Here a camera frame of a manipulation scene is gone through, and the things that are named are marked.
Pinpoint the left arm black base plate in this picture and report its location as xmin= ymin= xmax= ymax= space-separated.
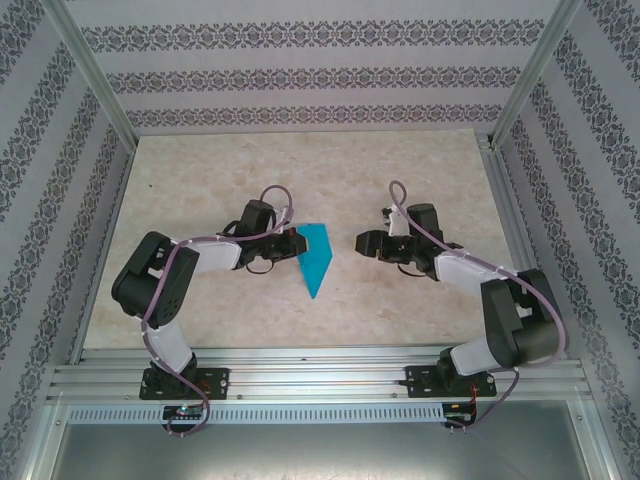
xmin=139 ymin=367 xmax=232 ymax=401

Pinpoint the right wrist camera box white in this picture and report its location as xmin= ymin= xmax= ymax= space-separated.
xmin=380 ymin=203 xmax=410 ymax=237

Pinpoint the aluminium side rail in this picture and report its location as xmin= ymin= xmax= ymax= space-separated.
xmin=474 ymin=130 xmax=569 ymax=361
xmin=68 ymin=147 xmax=137 ymax=362

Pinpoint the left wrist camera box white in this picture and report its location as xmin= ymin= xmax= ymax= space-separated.
xmin=273 ymin=205 xmax=296 ymax=234

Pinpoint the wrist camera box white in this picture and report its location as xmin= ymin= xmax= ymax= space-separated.
xmin=380 ymin=203 xmax=410 ymax=237
xmin=273 ymin=205 xmax=296 ymax=234

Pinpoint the aluminium mounting rail beam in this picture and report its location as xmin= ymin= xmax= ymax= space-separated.
xmin=47 ymin=347 xmax=586 ymax=404

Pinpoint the aluminium lower frame bar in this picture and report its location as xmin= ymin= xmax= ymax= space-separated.
xmin=14 ymin=399 xmax=69 ymax=480
xmin=569 ymin=399 xmax=622 ymax=480

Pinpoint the aluminium frame post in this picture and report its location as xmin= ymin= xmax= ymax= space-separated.
xmin=490 ymin=0 xmax=587 ymax=149
xmin=42 ymin=0 xmax=139 ymax=149

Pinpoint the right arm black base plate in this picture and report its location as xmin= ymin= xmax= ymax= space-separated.
xmin=404 ymin=364 xmax=498 ymax=400

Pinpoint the blue square paper sheet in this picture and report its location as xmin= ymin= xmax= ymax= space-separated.
xmin=295 ymin=222 xmax=335 ymax=300

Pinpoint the slotted grey cable duct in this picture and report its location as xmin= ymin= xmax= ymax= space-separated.
xmin=67 ymin=403 xmax=446 ymax=424

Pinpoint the grey metal sheet panel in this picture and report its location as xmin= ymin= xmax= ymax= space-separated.
xmin=49 ymin=422 xmax=601 ymax=480

